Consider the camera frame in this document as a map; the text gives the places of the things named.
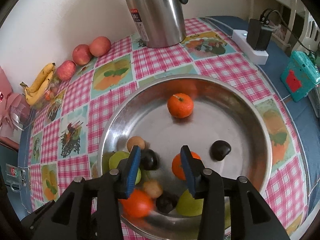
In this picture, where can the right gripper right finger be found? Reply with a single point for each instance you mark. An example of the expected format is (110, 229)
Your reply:
(251, 216)

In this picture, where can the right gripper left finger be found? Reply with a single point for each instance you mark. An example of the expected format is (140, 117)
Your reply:
(87, 209)

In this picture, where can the orange tangerine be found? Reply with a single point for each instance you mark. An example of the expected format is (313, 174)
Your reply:
(177, 168)
(138, 205)
(180, 105)

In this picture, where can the dark chestnut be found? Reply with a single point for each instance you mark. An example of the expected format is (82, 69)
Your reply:
(166, 202)
(149, 160)
(219, 150)

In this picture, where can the brown longan fruit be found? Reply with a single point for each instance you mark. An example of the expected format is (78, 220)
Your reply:
(135, 141)

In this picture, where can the green jujube right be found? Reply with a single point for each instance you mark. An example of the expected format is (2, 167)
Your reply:
(188, 206)

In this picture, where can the green jujube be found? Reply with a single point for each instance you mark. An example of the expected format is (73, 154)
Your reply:
(115, 160)
(188, 206)

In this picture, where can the green jujube left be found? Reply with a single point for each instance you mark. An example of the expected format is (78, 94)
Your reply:
(115, 160)

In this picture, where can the dark chestnut bottom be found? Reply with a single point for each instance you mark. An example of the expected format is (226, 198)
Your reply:
(166, 202)

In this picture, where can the brown longan in tray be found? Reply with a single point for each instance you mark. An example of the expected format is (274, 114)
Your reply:
(153, 188)

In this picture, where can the orange tangerine in tray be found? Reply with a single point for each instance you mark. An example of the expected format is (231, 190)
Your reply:
(177, 168)

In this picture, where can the round steel tray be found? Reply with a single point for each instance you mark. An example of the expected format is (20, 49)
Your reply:
(185, 144)

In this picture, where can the glass mug red logo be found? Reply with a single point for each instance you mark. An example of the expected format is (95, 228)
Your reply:
(17, 177)

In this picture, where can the pink checkered tablecloth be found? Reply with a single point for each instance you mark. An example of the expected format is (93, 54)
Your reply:
(66, 135)

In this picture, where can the blue tablecloth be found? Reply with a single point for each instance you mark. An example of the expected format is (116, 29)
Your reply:
(294, 185)

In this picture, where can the clear plastic fruit container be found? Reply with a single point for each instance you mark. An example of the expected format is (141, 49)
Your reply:
(48, 95)

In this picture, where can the pink flower bouquet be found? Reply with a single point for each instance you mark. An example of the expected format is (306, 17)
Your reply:
(14, 109)

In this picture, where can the yellow banana bunch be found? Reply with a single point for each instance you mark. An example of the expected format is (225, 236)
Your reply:
(40, 84)

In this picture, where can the red apple nearest bananas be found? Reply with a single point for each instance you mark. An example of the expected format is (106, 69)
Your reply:
(66, 70)

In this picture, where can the teal box red label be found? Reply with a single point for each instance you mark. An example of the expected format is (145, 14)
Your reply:
(300, 75)

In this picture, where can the white power strip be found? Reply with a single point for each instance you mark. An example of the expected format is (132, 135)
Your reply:
(258, 57)

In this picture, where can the red apple middle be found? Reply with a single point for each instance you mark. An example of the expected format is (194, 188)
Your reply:
(81, 55)

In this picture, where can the red apple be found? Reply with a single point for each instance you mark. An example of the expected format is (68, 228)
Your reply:
(100, 46)
(81, 55)

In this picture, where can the red apple farthest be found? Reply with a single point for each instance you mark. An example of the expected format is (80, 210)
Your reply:
(100, 46)

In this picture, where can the black power adapter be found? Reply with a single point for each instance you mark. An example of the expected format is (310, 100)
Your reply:
(258, 35)

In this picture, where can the white wooden chair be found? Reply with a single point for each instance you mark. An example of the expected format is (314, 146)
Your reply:
(299, 31)

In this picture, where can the stainless steel thermos jug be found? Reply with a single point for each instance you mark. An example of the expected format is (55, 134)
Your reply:
(160, 23)

